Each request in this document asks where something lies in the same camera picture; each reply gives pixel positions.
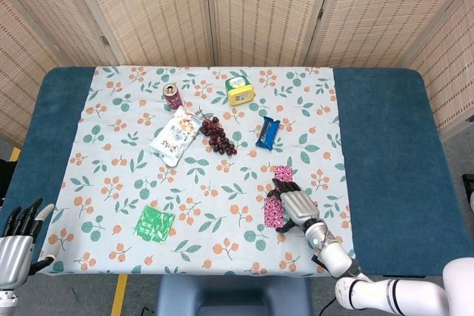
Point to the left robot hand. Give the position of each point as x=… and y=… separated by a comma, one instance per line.
x=15, y=257

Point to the floral fruit print tablecloth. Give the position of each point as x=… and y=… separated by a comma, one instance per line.
x=207, y=220

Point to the woven folding screen panel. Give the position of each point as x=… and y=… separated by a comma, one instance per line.
x=452, y=72
x=66, y=23
x=22, y=72
x=377, y=9
x=266, y=9
x=155, y=9

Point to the blue grey pedestal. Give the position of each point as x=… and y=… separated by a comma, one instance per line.
x=233, y=297

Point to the white snack bag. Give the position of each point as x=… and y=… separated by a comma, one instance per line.
x=174, y=138

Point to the brass screen hinge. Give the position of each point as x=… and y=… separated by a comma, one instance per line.
x=104, y=41
x=320, y=13

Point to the dark purple grape bunch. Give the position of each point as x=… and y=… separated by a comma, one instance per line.
x=218, y=138

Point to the blue wrapped snack pack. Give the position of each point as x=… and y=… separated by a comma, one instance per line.
x=267, y=132

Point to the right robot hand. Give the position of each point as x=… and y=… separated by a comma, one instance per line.
x=300, y=208

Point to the green tea packet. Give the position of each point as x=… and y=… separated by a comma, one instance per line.
x=153, y=225

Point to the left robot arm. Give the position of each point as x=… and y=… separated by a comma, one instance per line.
x=5, y=301

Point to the blue felt table cover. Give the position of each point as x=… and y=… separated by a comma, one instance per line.
x=389, y=164

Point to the black box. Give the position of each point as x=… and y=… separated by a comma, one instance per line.
x=5, y=179

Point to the red drink can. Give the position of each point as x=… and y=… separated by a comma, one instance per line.
x=173, y=100

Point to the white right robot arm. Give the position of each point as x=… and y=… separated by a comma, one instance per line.
x=333, y=253

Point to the yellow plastic box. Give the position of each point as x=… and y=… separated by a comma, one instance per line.
x=240, y=94

